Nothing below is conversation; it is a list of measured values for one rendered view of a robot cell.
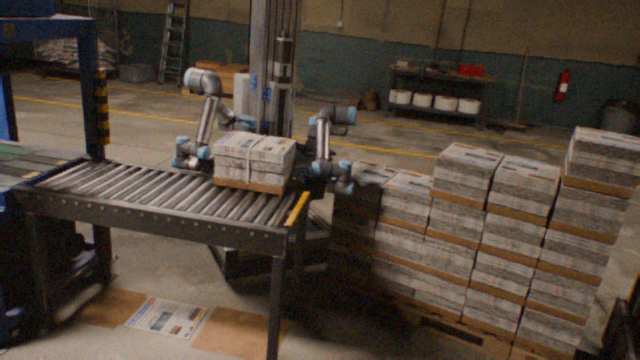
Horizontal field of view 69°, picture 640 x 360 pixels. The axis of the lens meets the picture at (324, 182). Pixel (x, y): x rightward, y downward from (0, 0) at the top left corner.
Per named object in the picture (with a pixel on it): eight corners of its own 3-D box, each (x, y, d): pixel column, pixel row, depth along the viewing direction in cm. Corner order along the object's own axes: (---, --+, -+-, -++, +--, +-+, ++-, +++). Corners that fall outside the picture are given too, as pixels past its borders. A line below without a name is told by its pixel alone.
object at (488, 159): (454, 143, 275) (454, 141, 275) (504, 154, 263) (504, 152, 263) (437, 156, 245) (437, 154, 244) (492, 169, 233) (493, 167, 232)
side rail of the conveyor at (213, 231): (287, 253, 210) (289, 229, 205) (284, 258, 205) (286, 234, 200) (22, 206, 226) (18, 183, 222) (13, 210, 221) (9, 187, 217)
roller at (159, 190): (184, 181, 259) (184, 173, 257) (139, 214, 215) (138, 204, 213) (176, 180, 259) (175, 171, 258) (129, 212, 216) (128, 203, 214)
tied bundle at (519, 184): (496, 191, 272) (505, 153, 264) (550, 204, 260) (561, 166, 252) (484, 211, 240) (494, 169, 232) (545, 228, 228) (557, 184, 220)
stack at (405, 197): (346, 266, 335) (361, 158, 306) (515, 326, 289) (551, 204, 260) (321, 292, 303) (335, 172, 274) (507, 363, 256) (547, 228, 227)
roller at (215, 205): (241, 187, 254) (237, 179, 253) (207, 222, 210) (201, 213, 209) (234, 191, 255) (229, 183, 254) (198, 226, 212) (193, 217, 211)
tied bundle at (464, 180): (446, 178, 284) (453, 142, 276) (495, 191, 271) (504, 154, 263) (428, 196, 252) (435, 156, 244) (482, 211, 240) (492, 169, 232)
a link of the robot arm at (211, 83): (232, 76, 260) (212, 161, 262) (217, 73, 264) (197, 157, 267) (219, 71, 249) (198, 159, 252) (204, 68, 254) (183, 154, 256)
